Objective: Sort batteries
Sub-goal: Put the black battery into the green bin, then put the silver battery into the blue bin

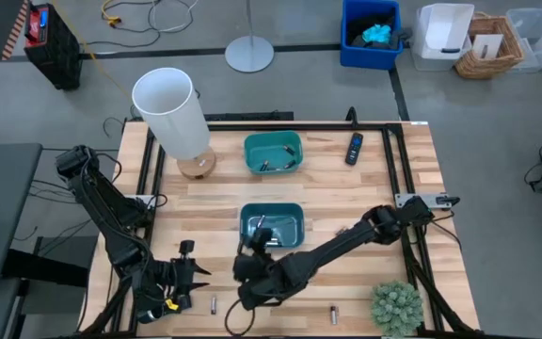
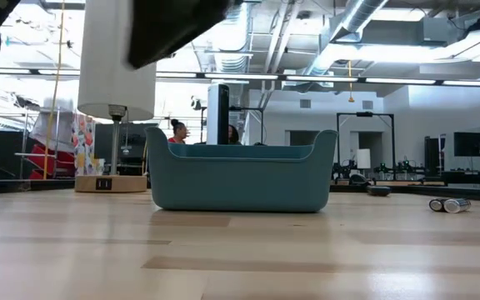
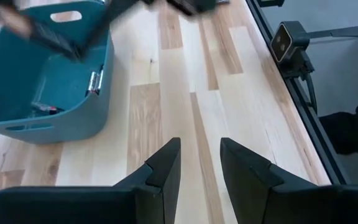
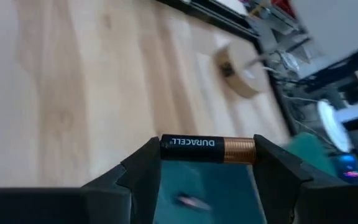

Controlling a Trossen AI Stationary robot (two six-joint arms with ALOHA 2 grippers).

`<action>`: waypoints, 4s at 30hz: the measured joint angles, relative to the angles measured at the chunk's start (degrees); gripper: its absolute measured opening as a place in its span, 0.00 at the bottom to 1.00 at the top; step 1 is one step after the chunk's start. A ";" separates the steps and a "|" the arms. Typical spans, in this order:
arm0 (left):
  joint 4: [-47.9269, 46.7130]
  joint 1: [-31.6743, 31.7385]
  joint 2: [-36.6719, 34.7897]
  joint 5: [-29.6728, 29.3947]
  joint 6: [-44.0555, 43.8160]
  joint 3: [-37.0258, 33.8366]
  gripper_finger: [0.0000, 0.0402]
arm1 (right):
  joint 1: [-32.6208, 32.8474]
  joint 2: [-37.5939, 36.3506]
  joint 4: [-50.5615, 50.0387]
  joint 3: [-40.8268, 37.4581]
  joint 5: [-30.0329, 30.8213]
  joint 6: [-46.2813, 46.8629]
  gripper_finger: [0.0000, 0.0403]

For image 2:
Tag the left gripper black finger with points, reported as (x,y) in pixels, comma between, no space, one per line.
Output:
(165,25)

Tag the silver AA battery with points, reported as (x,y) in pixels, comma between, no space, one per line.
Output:
(436,205)
(458,206)

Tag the white shade wooden base lamp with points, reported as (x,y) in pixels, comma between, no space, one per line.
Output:
(106,83)

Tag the ceiling light strip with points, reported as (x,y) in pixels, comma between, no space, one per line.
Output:
(240,76)

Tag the person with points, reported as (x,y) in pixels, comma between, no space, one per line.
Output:
(178,130)
(233,135)

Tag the white and black tower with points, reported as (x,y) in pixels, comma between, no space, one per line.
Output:
(220,116)

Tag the colourful patterned bag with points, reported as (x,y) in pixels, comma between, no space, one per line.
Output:
(83,146)

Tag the red rack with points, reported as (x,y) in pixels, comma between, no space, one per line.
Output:
(52,160)

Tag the dark teal plastic bin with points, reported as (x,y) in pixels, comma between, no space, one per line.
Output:
(240,187)

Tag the yellow pendant plug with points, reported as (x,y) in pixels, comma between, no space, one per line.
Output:
(351,99)

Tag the small white lampshade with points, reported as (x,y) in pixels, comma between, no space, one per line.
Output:
(363,159)

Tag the distant black robot arms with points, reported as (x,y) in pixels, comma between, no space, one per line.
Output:
(383,168)

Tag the black cabinet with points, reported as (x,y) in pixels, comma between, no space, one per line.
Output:
(433,154)

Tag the black monitor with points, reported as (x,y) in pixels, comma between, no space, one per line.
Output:
(469,144)

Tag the corrugated silver duct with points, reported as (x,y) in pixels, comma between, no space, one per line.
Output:
(233,50)

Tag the smooth silver duct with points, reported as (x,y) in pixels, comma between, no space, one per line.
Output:
(361,14)

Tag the black frame stand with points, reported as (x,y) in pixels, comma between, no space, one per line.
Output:
(365,114)

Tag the black metal table frame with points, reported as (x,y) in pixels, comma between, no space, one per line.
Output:
(15,186)

